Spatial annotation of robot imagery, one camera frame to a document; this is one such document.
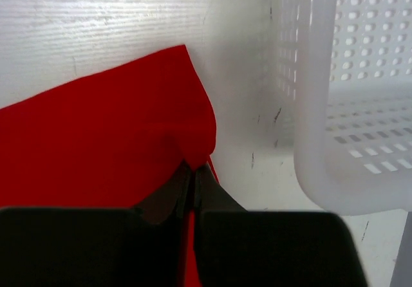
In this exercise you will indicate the red t-shirt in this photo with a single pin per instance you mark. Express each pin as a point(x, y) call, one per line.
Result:
point(108, 140)

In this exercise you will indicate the white plastic basket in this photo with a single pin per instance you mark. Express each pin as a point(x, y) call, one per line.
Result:
point(343, 70)

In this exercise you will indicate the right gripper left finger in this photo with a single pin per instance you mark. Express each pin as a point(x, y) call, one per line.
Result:
point(143, 245)

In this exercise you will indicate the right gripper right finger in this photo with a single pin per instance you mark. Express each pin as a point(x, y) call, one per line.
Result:
point(237, 247)

